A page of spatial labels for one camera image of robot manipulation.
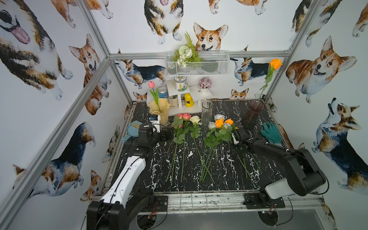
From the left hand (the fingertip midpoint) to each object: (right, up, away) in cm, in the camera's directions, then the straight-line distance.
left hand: (165, 124), depth 82 cm
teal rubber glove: (+71, -7, +19) cm, 74 cm away
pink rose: (+6, -10, +15) cm, 19 cm away
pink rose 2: (+8, -8, +19) cm, 22 cm away
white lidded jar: (+8, +25, +11) cm, 28 cm away
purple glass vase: (+55, +1, +17) cm, 58 cm away
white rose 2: (+27, -12, +16) cm, 34 cm away
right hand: (+44, -15, +10) cm, 47 cm away
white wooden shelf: (+16, +24, +26) cm, 38 cm away
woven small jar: (0, +16, +31) cm, 35 cm away
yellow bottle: (+13, +16, +29) cm, 35 cm away
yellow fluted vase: (-6, +11, +14) cm, 18 cm away
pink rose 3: (+7, -2, +21) cm, 22 cm away
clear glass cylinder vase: (+25, +7, +13) cm, 29 cm away
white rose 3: (+39, -3, +17) cm, 43 cm away
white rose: (+35, +4, +24) cm, 42 cm away
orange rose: (+42, 0, +22) cm, 48 cm away
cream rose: (+18, +1, +24) cm, 30 cm away
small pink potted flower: (+24, +27, +16) cm, 39 cm away
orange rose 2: (+34, -1, +18) cm, 39 cm away
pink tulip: (-9, +23, +5) cm, 25 cm away
